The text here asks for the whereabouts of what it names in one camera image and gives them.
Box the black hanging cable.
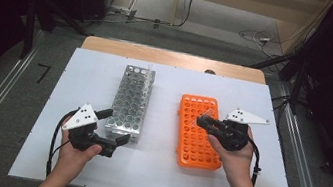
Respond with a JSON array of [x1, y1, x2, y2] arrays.
[[172, 0, 198, 31]]

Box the person's left hand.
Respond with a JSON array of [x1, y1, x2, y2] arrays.
[[54, 117, 108, 182]]

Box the black floor cables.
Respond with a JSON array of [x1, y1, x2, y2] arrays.
[[265, 91, 294, 135]]

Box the white floor cable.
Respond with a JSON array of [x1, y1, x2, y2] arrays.
[[235, 26, 287, 61]]

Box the white board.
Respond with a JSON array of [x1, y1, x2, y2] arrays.
[[7, 38, 317, 187]]

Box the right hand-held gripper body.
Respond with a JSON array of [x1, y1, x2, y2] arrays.
[[210, 104, 273, 158]]

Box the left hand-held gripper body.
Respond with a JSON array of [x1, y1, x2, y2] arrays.
[[57, 100, 123, 159]]

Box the wooden table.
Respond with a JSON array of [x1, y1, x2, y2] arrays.
[[78, 34, 270, 86]]

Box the orange plastic test tube rack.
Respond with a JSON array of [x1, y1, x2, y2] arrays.
[[169, 92, 233, 174]]

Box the black metal stand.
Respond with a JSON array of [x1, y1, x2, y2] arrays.
[[236, 35, 319, 118], [17, 0, 100, 71]]

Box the person's right hand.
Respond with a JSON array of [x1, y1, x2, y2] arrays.
[[200, 120, 260, 187]]

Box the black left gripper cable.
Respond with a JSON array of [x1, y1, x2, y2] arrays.
[[44, 105, 81, 181]]

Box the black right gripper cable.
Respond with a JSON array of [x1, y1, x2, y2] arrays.
[[240, 136, 267, 187]]

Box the dark round table grommet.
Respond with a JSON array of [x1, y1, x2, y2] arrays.
[[203, 67, 218, 76]]

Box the clear test tube rack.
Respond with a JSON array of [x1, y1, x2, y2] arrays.
[[102, 62, 157, 146]]

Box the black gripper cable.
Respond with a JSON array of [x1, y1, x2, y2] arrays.
[[44, 105, 81, 181], [240, 136, 267, 187]]

